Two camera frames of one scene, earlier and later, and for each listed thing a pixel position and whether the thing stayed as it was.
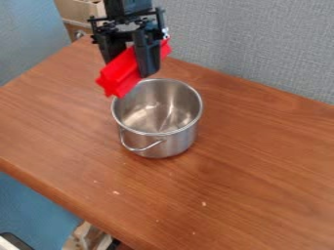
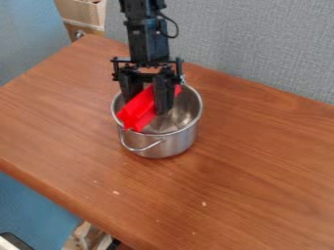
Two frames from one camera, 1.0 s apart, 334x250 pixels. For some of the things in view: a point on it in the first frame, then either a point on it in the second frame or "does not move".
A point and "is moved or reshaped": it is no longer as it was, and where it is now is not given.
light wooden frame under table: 86,237 does not move
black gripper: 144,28 to 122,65
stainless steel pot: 157,117 does not move
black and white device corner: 12,242 does not move
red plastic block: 121,73 is moved or reshaped
